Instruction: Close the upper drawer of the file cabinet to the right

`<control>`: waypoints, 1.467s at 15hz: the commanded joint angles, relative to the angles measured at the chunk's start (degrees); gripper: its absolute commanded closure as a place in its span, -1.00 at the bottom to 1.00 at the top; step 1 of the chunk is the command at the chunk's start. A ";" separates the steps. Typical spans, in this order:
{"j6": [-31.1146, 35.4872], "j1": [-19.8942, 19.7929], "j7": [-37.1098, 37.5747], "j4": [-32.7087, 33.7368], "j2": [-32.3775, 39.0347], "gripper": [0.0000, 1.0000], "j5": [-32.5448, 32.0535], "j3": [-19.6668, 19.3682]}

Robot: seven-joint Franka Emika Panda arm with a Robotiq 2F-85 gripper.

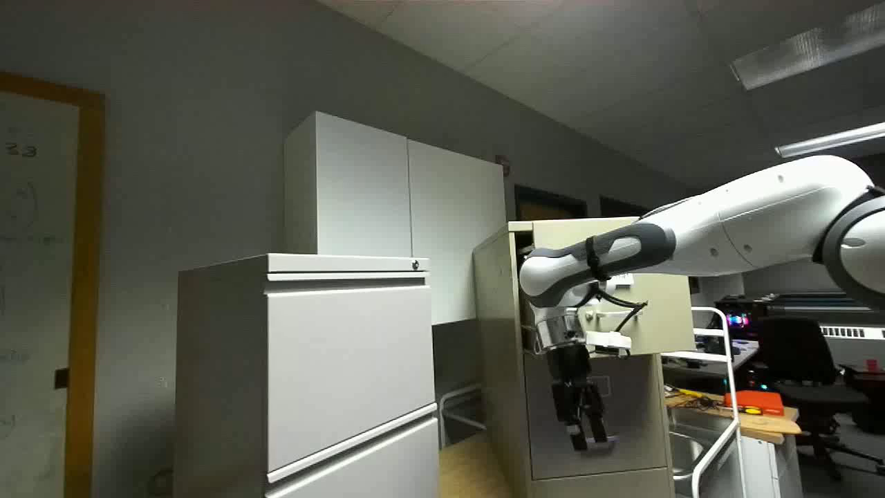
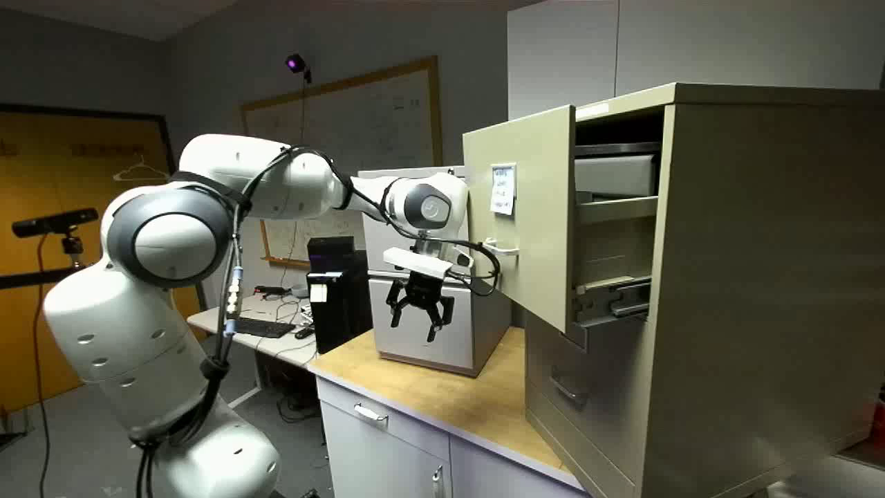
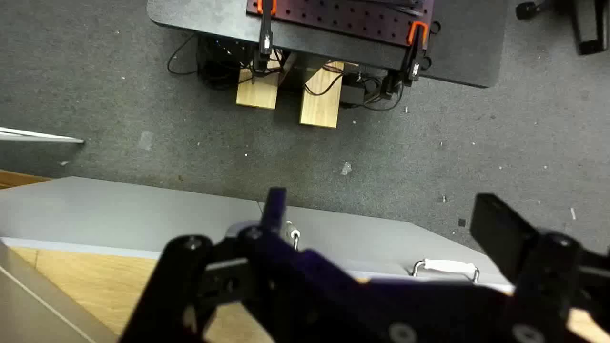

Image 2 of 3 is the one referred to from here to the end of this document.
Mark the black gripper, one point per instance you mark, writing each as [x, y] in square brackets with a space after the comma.
[427, 295]

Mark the whiteboard with wooden frame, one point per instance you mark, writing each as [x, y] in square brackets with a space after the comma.
[378, 120]

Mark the white paper drawer label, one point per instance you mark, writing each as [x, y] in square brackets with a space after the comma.
[505, 189]

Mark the beige metal file cabinet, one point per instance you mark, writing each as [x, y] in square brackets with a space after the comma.
[762, 325]

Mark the white desk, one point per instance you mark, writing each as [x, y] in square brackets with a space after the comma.
[293, 347]

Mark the black computer tower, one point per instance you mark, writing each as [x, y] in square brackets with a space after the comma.
[339, 292]

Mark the orange door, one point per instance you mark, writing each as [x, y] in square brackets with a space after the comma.
[54, 160]

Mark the black keyboard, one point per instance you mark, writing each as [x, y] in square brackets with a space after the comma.
[263, 328]

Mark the silver upper drawer handle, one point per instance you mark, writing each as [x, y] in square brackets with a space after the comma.
[501, 250]

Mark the beige cabinet drawer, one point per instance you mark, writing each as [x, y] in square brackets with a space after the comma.
[580, 400]
[581, 213]

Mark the purple light camera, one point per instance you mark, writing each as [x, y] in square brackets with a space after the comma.
[297, 65]

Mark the grey metal box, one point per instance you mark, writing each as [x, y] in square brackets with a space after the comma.
[427, 212]

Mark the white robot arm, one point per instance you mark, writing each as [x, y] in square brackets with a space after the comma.
[152, 319]

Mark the black camera on tripod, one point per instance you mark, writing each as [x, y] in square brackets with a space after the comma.
[65, 224]

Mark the white cabinet with wooden top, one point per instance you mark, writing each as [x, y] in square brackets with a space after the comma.
[403, 429]

